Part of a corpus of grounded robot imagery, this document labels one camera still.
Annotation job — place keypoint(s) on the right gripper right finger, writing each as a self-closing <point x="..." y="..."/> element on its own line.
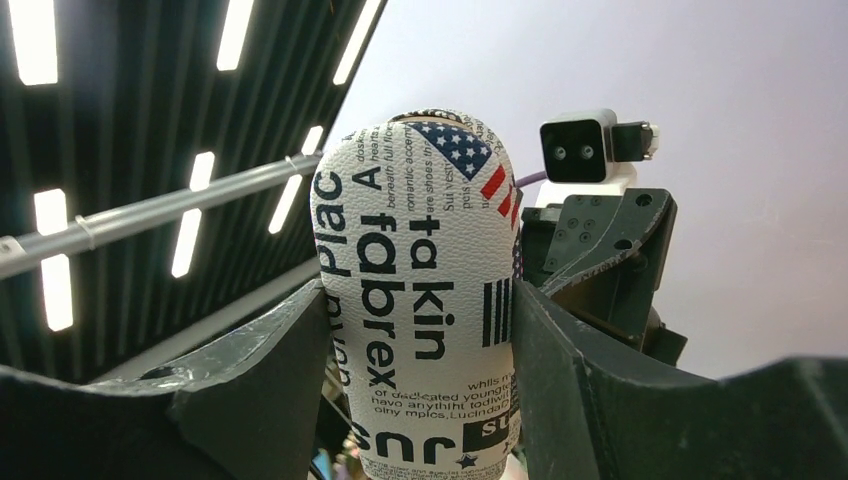
<point x="593" y="408"/>

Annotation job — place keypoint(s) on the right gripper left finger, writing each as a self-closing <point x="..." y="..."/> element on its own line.
<point x="244" y="406"/>

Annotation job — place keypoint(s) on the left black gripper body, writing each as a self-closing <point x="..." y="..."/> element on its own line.
<point x="601" y="258"/>

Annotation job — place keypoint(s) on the newspaper print pouch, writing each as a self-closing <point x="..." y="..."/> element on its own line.
<point x="416" y="227"/>

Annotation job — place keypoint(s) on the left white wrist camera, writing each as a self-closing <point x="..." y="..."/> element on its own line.
<point x="593" y="153"/>

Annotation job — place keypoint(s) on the overhead metal rail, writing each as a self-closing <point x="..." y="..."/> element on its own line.
<point x="26" y="252"/>

